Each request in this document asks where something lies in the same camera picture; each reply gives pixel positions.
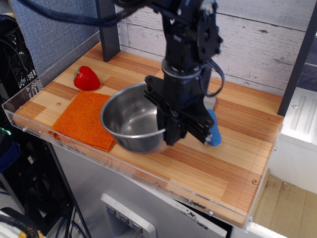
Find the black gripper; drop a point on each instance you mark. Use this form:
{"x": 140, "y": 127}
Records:
{"x": 180, "y": 106}

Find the metal bowl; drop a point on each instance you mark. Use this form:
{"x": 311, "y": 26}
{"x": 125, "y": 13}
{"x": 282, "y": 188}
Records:
{"x": 132, "y": 120}

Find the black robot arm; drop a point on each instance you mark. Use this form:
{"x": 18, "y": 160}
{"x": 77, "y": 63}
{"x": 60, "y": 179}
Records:
{"x": 192, "y": 39}

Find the orange red cloth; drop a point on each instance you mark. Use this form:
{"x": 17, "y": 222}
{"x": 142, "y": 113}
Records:
{"x": 81, "y": 122}

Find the yellow cloth piece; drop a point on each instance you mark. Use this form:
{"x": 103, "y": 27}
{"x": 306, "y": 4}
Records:
{"x": 30, "y": 234}

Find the clear acrylic table guard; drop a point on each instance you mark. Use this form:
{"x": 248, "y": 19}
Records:
{"x": 222, "y": 181}

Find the stainless toy fridge cabinet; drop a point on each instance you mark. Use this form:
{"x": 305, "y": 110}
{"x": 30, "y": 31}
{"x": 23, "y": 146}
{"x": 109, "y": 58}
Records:
{"x": 88, "y": 175}

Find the red toy strawberry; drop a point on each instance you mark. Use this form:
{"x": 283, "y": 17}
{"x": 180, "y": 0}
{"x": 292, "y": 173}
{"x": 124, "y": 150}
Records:
{"x": 86, "y": 79}

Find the grey dispenser button panel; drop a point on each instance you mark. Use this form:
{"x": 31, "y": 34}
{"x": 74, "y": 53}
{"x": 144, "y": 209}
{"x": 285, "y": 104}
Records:
{"x": 128, "y": 217}

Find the white ridged side unit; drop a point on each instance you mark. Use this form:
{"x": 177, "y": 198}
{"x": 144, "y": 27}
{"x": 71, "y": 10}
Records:
{"x": 294, "y": 156}

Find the black plastic crate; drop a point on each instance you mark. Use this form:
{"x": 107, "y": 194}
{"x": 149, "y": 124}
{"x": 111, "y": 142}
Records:
{"x": 19, "y": 60}

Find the blue handled metal fork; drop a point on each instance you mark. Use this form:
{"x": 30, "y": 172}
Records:
{"x": 209, "y": 103}

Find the dark grey left post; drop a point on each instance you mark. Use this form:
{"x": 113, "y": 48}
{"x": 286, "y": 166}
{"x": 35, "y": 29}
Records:
{"x": 108, "y": 35}

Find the dark grey post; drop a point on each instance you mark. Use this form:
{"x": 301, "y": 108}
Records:
{"x": 108, "y": 35}
{"x": 299, "y": 63}

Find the dark grey right post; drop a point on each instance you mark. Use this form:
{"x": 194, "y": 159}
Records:
{"x": 299, "y": 63}

